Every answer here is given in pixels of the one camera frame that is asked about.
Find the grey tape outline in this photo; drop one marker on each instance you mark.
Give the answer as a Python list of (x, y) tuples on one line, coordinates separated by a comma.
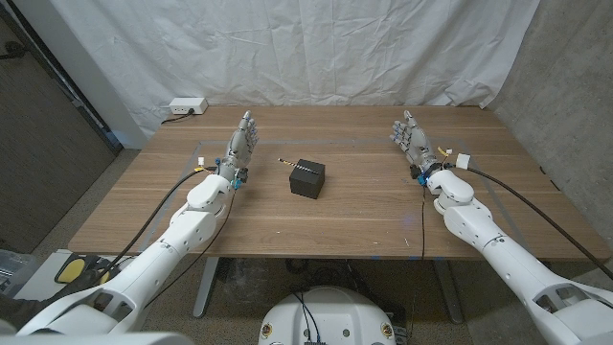
[(335, 142)]

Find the black yellow striped pen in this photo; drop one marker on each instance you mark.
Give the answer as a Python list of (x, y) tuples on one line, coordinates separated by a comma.
[(292, 164)]

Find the white power strip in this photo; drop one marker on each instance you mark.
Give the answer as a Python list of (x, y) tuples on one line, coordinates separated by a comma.
[(188, 106)]

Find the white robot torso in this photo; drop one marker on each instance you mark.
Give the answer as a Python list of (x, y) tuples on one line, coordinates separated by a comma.
[(330, 316)]

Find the black box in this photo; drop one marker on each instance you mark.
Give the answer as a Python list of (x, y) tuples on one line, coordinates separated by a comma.
[(306, 184)]

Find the clear plastic bin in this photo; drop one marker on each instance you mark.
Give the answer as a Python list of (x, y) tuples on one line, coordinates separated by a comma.
[(14, 268)]

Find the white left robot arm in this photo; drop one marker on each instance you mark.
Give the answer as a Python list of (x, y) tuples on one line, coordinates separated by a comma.
[(158, 259)]

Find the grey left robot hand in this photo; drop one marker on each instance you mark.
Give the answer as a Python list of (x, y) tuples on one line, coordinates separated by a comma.
[(239, 146)]

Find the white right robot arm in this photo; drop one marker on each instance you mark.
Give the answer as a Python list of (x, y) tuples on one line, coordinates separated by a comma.
[(503, 254)]

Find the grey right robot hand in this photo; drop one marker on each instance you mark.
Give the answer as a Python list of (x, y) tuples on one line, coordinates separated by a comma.
[(415, 144)]

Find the white backdrop cloth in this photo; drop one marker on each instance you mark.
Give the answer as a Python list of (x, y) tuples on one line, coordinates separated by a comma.
[(306, 48)]

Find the yellow black floor pedal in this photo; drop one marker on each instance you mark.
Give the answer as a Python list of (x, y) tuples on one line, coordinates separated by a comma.
[(72, 270)]

